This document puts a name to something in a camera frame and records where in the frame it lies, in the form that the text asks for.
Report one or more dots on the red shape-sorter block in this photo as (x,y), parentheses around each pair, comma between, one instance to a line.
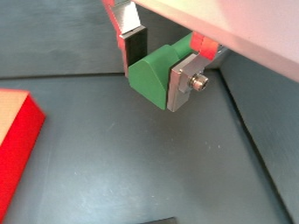
(21,120)

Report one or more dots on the green three-prong object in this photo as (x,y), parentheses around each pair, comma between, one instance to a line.
(148,74)

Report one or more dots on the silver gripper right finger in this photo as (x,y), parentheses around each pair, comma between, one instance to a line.
(185,75)

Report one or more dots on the black curved fixture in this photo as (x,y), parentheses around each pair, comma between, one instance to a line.
(169,220)

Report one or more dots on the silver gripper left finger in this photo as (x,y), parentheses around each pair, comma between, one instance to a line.
(131,33)

